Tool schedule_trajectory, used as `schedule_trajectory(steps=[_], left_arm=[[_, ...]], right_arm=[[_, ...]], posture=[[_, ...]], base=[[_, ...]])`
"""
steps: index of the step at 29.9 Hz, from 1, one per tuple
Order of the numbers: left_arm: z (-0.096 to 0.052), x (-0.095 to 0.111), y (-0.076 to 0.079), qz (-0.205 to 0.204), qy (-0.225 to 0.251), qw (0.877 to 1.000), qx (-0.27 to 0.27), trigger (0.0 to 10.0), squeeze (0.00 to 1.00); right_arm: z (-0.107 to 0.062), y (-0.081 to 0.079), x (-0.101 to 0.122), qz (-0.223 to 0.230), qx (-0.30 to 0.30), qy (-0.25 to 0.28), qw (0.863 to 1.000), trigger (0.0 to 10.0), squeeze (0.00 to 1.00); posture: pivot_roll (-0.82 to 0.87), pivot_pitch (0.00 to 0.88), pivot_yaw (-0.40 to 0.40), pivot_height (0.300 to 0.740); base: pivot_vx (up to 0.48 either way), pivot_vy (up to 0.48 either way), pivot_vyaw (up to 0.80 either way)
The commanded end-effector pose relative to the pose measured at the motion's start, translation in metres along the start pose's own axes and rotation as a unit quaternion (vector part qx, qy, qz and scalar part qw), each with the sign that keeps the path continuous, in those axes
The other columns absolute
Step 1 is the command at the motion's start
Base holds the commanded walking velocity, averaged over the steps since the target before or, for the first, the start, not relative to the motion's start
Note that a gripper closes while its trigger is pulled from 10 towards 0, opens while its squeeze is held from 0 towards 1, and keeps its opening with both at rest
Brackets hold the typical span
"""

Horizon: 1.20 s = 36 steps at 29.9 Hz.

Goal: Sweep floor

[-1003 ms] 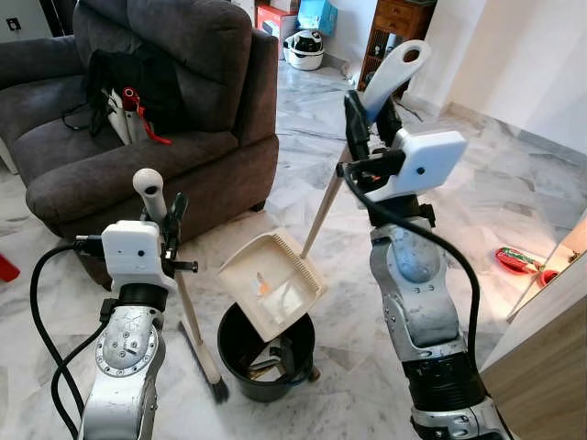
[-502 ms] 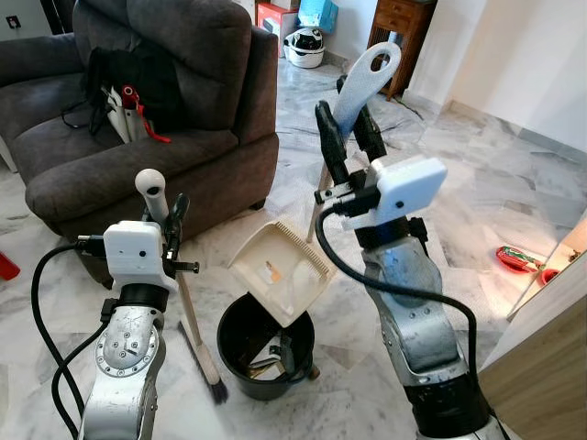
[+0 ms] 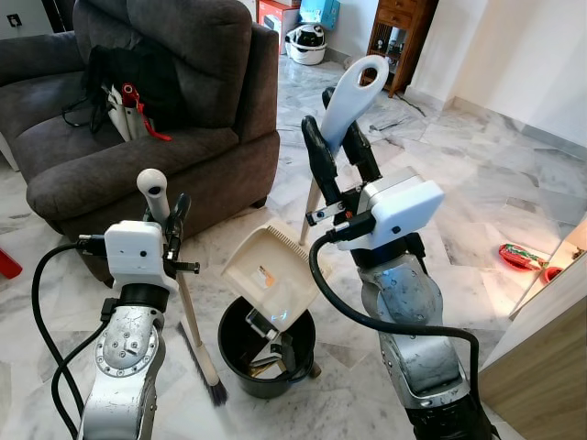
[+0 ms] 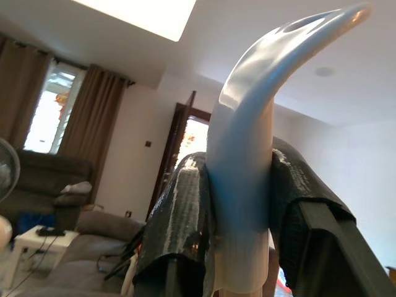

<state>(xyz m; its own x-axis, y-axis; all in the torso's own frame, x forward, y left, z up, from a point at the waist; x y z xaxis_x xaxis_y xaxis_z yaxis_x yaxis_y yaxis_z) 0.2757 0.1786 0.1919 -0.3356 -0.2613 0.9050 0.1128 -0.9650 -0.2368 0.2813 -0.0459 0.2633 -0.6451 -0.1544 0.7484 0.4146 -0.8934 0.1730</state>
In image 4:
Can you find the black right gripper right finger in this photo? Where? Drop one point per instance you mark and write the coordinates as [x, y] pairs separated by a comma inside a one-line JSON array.
[[309, 235]]

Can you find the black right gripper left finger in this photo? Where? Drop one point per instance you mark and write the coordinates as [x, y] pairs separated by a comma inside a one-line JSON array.
[[176, 222]]

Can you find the dark brown wooden door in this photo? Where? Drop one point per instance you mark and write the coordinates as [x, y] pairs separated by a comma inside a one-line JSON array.
[[173, 148]]

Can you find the grey fabric sofa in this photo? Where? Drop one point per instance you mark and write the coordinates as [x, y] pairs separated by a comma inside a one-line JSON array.
[[89, 247]]

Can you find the white cushion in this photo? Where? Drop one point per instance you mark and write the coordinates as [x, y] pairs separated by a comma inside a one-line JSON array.
[[77, 187]]

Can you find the brown curtain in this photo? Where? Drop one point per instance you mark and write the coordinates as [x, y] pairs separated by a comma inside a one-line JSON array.
[[92, 123], [18, 92]]

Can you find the dark brown recliner sofa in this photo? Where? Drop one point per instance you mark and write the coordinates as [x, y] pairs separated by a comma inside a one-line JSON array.
[[46, 173]]

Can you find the white side table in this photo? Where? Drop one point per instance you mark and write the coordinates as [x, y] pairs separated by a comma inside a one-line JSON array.
[[37, 247]]

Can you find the blue bag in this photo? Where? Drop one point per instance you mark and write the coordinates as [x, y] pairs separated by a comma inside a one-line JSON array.
[[34, 222]]

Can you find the bright window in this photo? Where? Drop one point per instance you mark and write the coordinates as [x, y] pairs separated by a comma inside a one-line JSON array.
[[46, 123]]

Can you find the standing fan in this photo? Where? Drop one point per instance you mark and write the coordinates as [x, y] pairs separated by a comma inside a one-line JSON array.
[[7, 170]]

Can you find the dark wall switch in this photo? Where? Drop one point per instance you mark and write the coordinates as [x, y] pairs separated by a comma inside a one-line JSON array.
[[148, 143]]

